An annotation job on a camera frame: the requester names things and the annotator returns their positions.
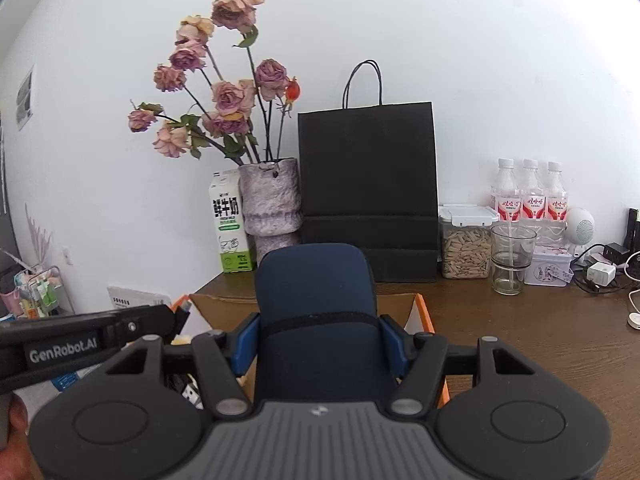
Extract wall poster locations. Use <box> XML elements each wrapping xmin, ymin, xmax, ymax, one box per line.
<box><xmin>15</xmin><ymin>65</ymin><xmax>36</xmax><ymax>131</ymax></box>

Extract white charger plug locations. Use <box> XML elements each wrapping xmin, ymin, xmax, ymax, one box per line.
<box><xmin>586</xmin><ymin>261</ymin><xmax>617</xmax><ymax>286</ymax></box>

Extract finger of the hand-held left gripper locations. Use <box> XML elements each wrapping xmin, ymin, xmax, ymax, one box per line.
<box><xmin>106</xmin><ymin>303</ymin><xmax>192</xmax><ymax>350</ymax></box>

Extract floral tin box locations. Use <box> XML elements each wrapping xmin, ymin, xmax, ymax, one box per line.
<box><xmin>524</xmin><ymin>246</ymin><xmax>574</xmax><ymax>287</ymax></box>

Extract clear glass cup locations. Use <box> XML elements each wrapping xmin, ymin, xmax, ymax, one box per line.
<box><xmin>490</xmin><ymin>223</ymin><xmax>538</xmax><ymax>296</ymax></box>

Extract clear seed container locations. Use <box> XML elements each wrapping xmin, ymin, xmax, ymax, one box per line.
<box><xmin>439</xmin><ymin>203</ymin><xmax>500</xmax><ymax>280</ymax></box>

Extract wire storage cart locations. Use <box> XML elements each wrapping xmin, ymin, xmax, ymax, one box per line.
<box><xmin>0</xmin><ymin>247</ymin><xmax>76</xmax><ymax>318</ymax></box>

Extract chargers and cables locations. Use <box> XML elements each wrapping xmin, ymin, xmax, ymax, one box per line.
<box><xmin>570</xmin><ymin>242</ymin><xmax>608</xmax><ymax>293</ymax></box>

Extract pink wall decal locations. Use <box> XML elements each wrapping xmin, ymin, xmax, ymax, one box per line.
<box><xmin>25</xmin><ymin>205</ymin><xmax>53</xmax><ymax>263</ymax></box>

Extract black paper bag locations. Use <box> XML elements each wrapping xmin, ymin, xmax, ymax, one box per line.
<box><xmin>297</xmin><ymin>60</ymin><xmax>441</xmax><ymax>283</ymax></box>

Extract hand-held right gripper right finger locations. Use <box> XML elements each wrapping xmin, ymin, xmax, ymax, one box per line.
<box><xmin>378</xmin><ymin>314</ymin><xmax>538</xmax><ymax>419</ymax></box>

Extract person's left hand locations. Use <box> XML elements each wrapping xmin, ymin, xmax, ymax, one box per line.
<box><xmin>0</xmin><ymin>394</ymin><xmax>40</xmax><ymax>480</ymax></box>

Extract navy blue zip pouch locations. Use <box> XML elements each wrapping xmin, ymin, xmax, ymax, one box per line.
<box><xmin>254</xmin><ymin>243</ymin><xmax>401</xmax><ymax>403</ymax></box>

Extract orange red cardboard box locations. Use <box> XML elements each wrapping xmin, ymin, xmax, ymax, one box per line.
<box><xmin>170</xmin><ymin>292</ymin><xmax>451</xmax><ymax>411</ymax></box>

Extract purple stone vase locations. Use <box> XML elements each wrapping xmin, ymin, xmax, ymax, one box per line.
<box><xmin>238</xmin><ymin>157</ymin><xmax>304</xmax><ymax>267</ymax></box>

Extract white round speaker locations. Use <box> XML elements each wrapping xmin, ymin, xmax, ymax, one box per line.
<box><xmin>565</xmin><ymin>207</ymin><xmax>596</xmax><ymax>247</ymax></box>

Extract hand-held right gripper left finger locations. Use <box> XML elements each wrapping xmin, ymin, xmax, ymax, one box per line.
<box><xmin>102</xmin><ymin>314</ymin><xmax>261</xmax><ymax>420</ymax></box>

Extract bunch of dried roses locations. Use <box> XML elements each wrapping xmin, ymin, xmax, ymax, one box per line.
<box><xmin>127</xmin><ymin>0</ymin><xmax>302</xmax><ymax>166</ymax></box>

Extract white green milk carton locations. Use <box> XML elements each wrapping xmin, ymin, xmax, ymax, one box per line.
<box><xmin>208</xmin><ymin>169</ymin><xmax>257</xmax><ymax>274</ymax></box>

